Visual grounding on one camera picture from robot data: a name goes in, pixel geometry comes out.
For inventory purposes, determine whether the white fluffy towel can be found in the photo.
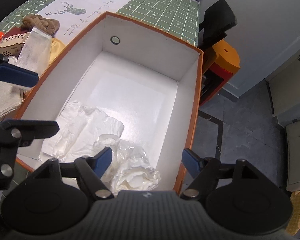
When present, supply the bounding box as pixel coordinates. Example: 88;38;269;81
0;81;23;122

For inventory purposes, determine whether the clear bubble wrap bag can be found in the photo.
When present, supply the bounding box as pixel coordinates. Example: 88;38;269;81
17;27;52;77

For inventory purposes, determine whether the dark red sponge block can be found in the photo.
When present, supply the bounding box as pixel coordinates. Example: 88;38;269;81
4;27;29;38

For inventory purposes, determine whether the white plastic bag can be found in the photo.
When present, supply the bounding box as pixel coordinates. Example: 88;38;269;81
42;101;161;195

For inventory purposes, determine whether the yellow microfiber cloth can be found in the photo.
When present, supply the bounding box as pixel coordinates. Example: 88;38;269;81
49;38;65;65

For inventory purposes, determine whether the brown plush knot toy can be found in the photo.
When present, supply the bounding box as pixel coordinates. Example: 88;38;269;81
20;15;60;36

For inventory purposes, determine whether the wooden radio box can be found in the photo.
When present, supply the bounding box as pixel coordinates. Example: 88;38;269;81
0;33;30;58

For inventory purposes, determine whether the beige sofa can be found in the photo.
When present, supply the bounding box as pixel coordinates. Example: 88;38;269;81
286;121;300;192

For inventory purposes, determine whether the orange cardboard storage box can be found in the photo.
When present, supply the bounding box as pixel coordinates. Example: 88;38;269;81
15;11;204;192

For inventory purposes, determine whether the orange plastic stool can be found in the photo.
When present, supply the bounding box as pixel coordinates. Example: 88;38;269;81
199;40;241;106

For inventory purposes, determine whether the black chair far right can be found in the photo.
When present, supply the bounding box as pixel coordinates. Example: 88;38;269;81
198;0;239;52

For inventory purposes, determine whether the green grid tablecloth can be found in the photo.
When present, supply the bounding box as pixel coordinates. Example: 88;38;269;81
0;0;200;46

